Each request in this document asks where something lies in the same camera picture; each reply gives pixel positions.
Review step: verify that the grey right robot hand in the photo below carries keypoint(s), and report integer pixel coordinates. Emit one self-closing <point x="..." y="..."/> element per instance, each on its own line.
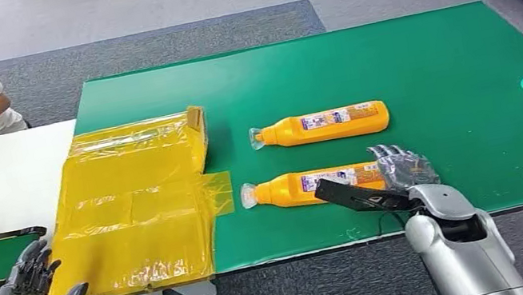
<point x="405" y="169"/>

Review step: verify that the yellow plastic-wrapped box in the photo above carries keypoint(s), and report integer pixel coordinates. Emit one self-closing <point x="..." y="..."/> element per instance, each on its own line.
<point x="136" y="227"/>

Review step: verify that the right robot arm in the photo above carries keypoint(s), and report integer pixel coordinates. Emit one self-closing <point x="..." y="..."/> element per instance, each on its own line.
<point x="464" y="261"/>

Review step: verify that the orange bottle with clear cap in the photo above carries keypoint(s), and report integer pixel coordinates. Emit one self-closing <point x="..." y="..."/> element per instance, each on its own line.
<point x="286" y="134"/>
<point x="280" y="191"/>

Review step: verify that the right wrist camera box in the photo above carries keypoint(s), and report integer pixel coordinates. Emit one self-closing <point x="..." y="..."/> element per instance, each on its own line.
<point x="351" y="197"/>

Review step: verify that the green table mat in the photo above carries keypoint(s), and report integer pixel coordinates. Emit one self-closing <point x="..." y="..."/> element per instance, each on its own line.
<point x="443" y="82"/>

